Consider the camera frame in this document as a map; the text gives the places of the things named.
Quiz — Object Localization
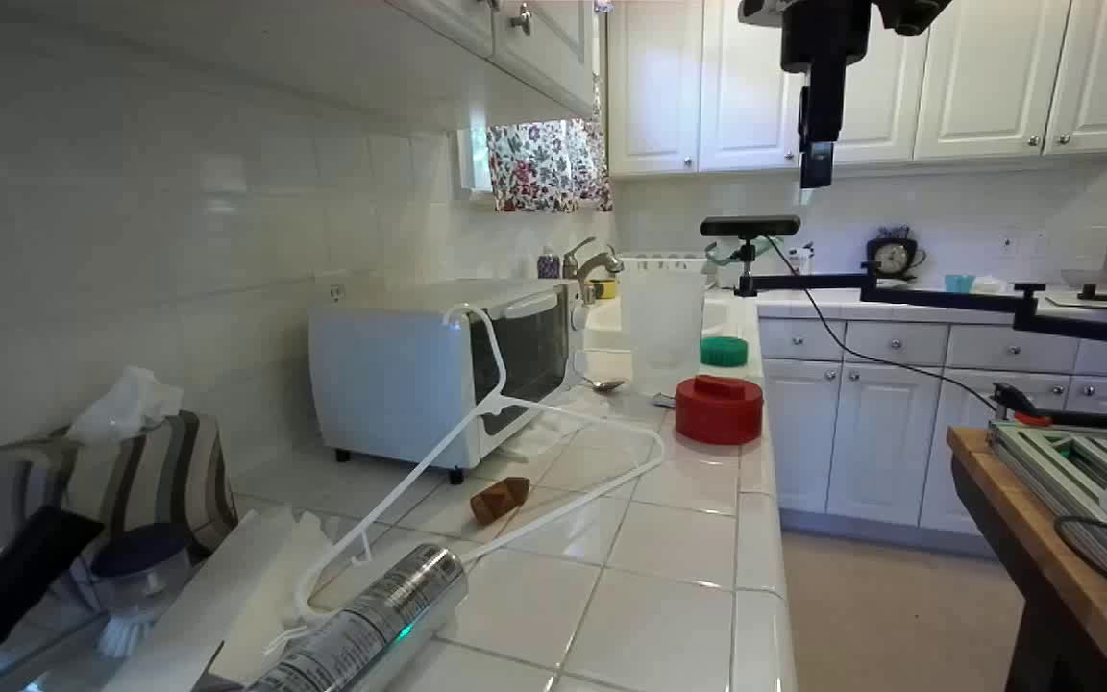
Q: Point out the red round lidded container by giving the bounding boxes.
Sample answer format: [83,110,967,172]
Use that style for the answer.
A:
[671,373,765,449]

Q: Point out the black curved chair back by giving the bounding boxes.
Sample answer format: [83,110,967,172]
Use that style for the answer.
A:
[0,504,106,692]

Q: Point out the clear plastic pitcher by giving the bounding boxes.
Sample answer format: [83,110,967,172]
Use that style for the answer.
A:
[616,254,712,385]

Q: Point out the orange black clamp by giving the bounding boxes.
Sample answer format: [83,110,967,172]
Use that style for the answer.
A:
[990,379,1057,431]

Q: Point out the white base cabinet row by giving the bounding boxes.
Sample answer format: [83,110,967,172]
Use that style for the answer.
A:
[756,315,1107,541]

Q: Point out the small brown bottle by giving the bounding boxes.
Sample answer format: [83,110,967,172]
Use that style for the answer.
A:
[466,472,535,526]

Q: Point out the black round clock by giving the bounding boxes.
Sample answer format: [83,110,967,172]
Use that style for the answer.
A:
[862,226,926,283]

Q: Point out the striped grey cloth bag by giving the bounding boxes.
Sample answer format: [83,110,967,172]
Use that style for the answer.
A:
[0,409,241,568]

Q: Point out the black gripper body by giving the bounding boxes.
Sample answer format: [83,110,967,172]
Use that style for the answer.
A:
[775,0,871,77]

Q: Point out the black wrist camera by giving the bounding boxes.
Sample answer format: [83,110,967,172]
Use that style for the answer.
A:
[737,0,952,39]

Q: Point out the green round container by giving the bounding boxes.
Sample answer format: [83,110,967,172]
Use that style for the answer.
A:
[694,329,755,373]

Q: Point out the white plastic clothes hanger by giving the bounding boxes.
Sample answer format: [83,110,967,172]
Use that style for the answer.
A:
[289,300,670,624]

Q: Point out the crumpled white tissue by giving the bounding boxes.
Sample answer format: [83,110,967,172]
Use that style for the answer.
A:
[66,367,186,449]

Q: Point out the wooden work table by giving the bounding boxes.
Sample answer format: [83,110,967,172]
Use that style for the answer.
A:
[947,424,1107,692]

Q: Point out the metal sink faucet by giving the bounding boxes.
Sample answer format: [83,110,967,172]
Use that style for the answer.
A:
[561,236,624,305]

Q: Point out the silver metallic cylinder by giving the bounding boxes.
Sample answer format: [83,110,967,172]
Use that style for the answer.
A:
[241,541,471,692]

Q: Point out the white framed kitchen window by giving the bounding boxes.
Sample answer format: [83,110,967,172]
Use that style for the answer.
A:
[455,123,497,201]

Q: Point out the white wall cabinet body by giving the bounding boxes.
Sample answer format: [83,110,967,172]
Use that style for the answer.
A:
[11,0,606,131]

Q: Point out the black camera cable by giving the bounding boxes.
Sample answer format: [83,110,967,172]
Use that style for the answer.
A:
[760,236,1030,418]

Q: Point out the white toaster oven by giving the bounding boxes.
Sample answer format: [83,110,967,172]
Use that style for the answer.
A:
[302,277,584,485]

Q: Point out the glass jar blue lid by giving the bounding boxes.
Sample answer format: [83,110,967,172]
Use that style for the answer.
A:
[69,519,198,658]

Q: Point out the white cabinet door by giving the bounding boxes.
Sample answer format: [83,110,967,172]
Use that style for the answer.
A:
[497,0,603,117]
[383,0,505,63]

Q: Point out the black camera boom stand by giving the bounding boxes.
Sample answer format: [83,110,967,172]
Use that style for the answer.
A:
[729,236,1107,355]

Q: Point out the aluminium frame rails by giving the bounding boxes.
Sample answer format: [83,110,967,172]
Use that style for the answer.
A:
[984,418,1107,606]

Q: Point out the black stereo camera bar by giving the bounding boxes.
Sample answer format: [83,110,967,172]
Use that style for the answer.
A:
[694,210,802,241]

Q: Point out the floral curtain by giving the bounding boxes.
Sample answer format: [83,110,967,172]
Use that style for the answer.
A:
[483,117,616,217]

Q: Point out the white wall cabinet row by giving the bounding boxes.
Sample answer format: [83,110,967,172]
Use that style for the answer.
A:
[603,0,1107,181]

